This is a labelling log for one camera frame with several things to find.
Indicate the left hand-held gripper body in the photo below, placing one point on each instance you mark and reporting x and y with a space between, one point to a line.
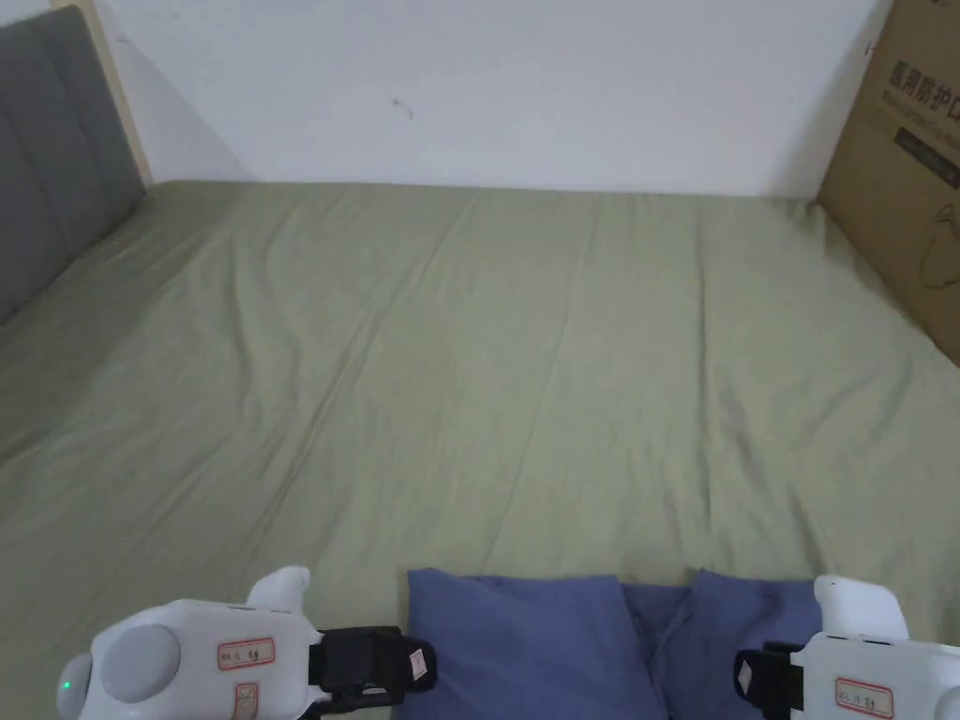
195 660

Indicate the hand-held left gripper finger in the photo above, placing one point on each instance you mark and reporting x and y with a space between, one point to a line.
418 661

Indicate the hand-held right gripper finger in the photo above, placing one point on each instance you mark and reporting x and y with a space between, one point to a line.
748 679

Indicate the brown cardboard carton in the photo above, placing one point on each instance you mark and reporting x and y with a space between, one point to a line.
904 187

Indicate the grey padded headboard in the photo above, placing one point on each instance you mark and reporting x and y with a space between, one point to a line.
52 157

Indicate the bed with pale green sheet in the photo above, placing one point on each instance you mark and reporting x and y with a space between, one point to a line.
465 360

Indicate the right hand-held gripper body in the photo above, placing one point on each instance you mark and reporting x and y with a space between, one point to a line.
877 675

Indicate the blue shirt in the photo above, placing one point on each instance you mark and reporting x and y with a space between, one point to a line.
525 645

